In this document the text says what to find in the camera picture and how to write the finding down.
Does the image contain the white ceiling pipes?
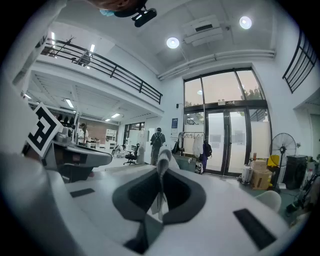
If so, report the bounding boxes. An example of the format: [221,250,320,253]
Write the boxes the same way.
[157,49,276,81]

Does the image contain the grey shell chair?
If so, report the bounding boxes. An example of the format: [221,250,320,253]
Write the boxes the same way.
[254,190,283,213]

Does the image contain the white suitcase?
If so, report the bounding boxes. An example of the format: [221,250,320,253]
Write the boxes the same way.
[241,164,252,185]

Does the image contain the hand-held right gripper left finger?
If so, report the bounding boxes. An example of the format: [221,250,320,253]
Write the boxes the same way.
[63,165,161,256]

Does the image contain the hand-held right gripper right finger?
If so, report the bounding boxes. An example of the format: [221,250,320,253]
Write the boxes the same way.
[147,167,293,256]

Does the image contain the white ceiling air conditioner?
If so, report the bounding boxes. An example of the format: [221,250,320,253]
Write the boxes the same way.
[181,14,223,47]

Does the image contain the black head-mounted camera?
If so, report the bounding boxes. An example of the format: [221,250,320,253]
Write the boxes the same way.
[131,7,158,28]

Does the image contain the black office chair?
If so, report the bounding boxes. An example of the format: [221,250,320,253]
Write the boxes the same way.
[123,143,140,166]

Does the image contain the round ceiling light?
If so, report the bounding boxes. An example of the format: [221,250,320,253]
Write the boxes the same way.
[166,36,180,50]
[239,16,253,30]

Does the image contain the person's left forearm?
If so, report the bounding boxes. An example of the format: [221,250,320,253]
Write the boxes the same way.
[21,146,42,163]

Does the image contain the large cardboard box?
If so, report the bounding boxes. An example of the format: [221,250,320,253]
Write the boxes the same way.
[250,169,273,190]

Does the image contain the grey bin cart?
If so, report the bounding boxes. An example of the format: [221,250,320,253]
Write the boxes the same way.
[173,153,197,173]

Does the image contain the black standing fan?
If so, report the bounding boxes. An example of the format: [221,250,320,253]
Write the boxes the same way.
[269,132,297,193]

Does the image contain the long black balcony railing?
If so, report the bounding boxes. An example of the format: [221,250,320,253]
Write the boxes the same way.
[41,37,163,105]

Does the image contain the black clothes rack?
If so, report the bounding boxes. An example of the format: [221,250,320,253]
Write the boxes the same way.
[178,131,206,161]

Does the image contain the glass double door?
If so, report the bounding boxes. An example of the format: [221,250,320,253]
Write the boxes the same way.
[204,107,252,177]

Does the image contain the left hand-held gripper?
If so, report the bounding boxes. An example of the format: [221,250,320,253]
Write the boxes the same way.
[21,101,113,183]

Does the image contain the short black balcony railing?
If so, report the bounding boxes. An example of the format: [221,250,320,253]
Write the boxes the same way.
[282,29,318,95]

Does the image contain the white hanging garment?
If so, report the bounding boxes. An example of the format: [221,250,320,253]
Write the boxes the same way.
[192,134,204,158]

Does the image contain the black hanging backpack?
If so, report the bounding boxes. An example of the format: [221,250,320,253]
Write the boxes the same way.
[202,142,213,158]

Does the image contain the small cardboard box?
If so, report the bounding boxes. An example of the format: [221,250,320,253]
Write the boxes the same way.
[252,159,268,172]

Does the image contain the yellow bin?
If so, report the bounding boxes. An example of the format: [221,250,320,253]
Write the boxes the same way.
[266,154,280,168]

